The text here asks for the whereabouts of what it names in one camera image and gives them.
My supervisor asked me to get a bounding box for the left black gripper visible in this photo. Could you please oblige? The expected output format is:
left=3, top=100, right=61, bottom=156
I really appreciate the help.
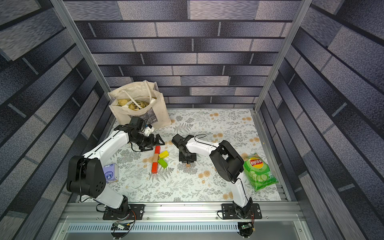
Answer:
left=132, top=133, right=166, bottom=150

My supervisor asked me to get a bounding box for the red block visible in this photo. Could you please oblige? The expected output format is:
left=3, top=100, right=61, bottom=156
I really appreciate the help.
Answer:
left=151, top=162, right=158, bottom=174
left=155, top=146, right=161, bottom=155

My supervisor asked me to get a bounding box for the yellow block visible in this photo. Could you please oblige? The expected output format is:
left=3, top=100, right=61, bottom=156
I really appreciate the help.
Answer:
left=159, top=151, right=169, bottom=159

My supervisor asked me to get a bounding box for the natural wood block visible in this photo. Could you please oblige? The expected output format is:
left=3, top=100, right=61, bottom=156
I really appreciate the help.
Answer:
left=152, top=154, right=159, bottom=163

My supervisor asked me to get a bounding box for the green block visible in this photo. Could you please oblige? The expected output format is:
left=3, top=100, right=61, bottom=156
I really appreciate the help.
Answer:
left=158, top=158, right=168, bottom=169

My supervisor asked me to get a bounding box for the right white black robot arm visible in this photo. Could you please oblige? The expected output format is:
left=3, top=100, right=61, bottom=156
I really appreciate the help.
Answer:
left=172, top=134, right=253, bottom=219

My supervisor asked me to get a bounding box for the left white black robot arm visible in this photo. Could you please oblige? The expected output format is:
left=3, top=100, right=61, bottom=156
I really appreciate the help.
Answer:
left=67, top=117, right=165, bottom=220

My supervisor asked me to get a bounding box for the beige canvas tote bag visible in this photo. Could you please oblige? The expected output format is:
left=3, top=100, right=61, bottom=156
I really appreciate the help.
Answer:
left=108, top=81, right=172, bottom=130

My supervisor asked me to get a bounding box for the purple tissue pack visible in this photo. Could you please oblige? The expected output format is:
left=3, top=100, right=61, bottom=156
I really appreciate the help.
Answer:
left=103, top=164, right=119, bottom=183

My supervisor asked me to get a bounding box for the green chips bag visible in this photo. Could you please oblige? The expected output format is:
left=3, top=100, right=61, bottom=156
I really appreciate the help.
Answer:
left=243, top=154, right=279, bottom=192

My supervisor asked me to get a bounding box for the right circuit board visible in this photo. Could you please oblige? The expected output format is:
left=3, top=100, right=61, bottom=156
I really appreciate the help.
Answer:
left=238, top=222, right=254, bottom=232

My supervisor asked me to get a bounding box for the circuit board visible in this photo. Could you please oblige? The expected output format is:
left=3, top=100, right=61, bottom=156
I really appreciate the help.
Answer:
left=238, top=222, right=254, bottom=232
left=111, top=222, right=131, bottom=232

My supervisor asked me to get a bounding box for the left circuit board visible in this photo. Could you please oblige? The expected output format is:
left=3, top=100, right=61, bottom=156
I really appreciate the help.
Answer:
left=111, top=222, right=131, bottom=232

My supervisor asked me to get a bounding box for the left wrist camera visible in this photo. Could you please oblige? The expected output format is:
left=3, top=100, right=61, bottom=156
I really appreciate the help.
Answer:
left=143, top=124, right=155, bottom=137

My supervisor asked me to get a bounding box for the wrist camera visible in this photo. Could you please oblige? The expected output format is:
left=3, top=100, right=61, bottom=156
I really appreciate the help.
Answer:
left=172, top=134, right=186, bottom=149
left=143, top=124, right=155, bottom=137

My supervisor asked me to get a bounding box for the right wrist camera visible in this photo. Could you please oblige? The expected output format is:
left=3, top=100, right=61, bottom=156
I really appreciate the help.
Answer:
left=172, top=134, right=186, bottom=149

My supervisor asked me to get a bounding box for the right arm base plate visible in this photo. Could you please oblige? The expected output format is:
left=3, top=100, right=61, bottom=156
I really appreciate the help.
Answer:
left=221, top=203, right=263, bottom=220

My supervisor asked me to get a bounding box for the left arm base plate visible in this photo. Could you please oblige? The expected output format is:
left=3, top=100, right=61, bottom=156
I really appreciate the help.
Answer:
left=103, top=204, right=146, bottom=221

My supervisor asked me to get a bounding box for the aluminium front rail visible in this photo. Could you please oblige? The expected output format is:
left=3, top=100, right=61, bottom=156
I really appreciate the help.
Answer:
left=53, top=202, right=312, bottom=240

